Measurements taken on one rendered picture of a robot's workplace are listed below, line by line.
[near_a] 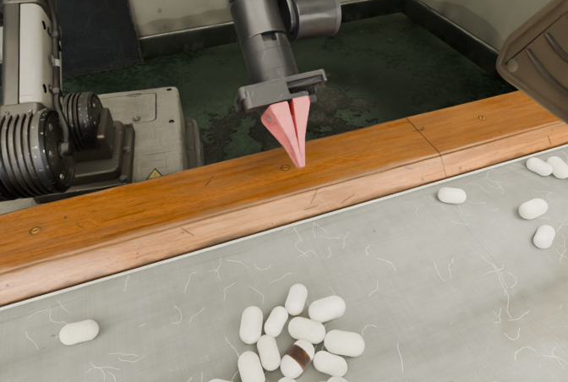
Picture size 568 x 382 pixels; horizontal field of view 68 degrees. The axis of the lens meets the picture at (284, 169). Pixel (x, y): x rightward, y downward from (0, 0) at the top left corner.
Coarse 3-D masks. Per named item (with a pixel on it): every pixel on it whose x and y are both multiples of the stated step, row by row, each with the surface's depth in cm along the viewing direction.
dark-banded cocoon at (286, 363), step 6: (300, 342) 39; (306, 342) 39; (306, 348) 39; (312, 348) 39; (312, 354) 39; (282, 360) 38; (288, 360) 38; (294, 360) 38; (282, 366) 38; (288, 366) 38; (294, 366) 38; (282, 372) 38; (288, 372) 38; (294, 372) 38; (300, 372) 38; (294, 378) 38
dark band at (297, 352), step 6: (294, 348) 39; (300, 348) 39; (288, 354) 38; (294, 354) 38; (300, 354) 38; (306, 354) 38; (300, 360) 38; (306, 360) 38; (300, 366) 38; (306, 366) 38
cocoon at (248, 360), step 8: (248, 352) 39; (240, 360) 38; (248, 360) 38; (256, 360) 38; (240, 368) 38; (248, 368) 37; (256, 368) 38; (248, 376) 37; (256, 376) 37; (264, 376) 38
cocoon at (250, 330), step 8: (248, 312) 41; (256, 312) 41; (248, 320) 41; (256, 320) 41; (240, 328) 41; (248, 328) 40; (256, 328) 40; (240, 336) 41; (248, 336) 40; (256, 336) 40
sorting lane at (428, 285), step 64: (512, 192) 56; (192, 256) 48; (256, 256) 48; (320, 256) 48; (384, 256) 48; (448, 256) 48; (512, 256) 48; (0, 320) 43; (64, 320) 43; (128, 320) 43; (192, 320) 43; (384, 320) 43; (448, 320) 43; (512, 320) 43
